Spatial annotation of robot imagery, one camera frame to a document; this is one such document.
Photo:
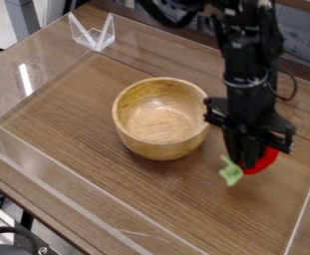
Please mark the black clamp base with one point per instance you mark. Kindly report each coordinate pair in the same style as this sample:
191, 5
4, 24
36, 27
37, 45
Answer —
25, 244

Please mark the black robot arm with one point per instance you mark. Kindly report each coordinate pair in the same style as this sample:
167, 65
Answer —
250, 44

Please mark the red plush strawberry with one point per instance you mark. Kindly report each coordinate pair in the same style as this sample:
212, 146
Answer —
232, 171

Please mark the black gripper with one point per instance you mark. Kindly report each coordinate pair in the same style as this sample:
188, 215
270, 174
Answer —
247, 139

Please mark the clear acrylic tray enclosure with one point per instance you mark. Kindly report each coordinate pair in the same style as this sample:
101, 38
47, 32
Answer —
107, 154

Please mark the wooden bowl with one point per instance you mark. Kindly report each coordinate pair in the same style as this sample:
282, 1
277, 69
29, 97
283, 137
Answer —
158, 117

